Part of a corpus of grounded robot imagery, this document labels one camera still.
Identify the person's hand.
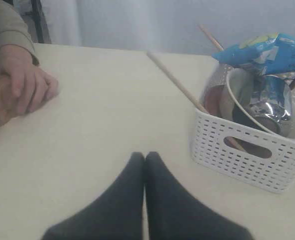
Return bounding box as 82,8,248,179
0,44,59,115

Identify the olive green sleeve forearm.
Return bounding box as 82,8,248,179
0,0,40,66

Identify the brown red plate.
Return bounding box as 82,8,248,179
204,85,225,118

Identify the wooden chopstick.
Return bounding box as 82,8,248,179
146,52,247,152
198,24,224,52

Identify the blue chips bag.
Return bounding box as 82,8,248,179
212,32,295,76

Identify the cream ceramic bowl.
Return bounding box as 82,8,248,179
219,69,295,141

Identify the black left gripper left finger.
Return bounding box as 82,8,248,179
42,152,145,240

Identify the shiny steel cup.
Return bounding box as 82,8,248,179
244,75,293,125

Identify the black metal frame post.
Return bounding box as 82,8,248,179
30,0,52,44

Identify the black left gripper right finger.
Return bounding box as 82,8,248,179
144,152,253,240

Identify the white woven plastic basket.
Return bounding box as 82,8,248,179
191,61,295,195

